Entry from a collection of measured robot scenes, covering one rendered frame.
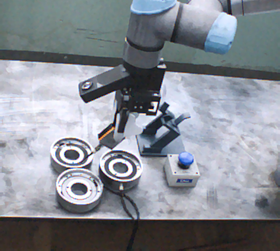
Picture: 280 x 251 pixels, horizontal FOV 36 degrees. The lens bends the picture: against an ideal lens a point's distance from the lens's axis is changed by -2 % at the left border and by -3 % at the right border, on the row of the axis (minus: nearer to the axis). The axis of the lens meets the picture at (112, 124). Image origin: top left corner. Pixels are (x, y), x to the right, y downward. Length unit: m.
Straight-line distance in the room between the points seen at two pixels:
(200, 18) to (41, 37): 1.97
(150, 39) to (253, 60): 2.28
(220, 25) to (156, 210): 0.46
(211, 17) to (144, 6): 0.12
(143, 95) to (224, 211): 0.38
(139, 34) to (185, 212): 0.45
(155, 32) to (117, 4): 1.81
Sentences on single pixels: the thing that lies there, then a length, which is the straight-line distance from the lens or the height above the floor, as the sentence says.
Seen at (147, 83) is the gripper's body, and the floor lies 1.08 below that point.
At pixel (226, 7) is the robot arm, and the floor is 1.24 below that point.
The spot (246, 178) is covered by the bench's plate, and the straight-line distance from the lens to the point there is 1.20.
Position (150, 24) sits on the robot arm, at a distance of 0.80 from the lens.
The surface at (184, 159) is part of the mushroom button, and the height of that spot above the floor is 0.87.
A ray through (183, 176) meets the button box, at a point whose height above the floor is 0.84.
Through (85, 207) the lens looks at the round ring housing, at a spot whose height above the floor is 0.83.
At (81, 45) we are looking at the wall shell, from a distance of 2.73.
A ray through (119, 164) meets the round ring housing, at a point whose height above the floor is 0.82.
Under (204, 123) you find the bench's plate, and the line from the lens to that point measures 1.31.
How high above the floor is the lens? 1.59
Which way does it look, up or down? 41 degrees down
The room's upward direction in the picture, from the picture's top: 12 degrees clockwise
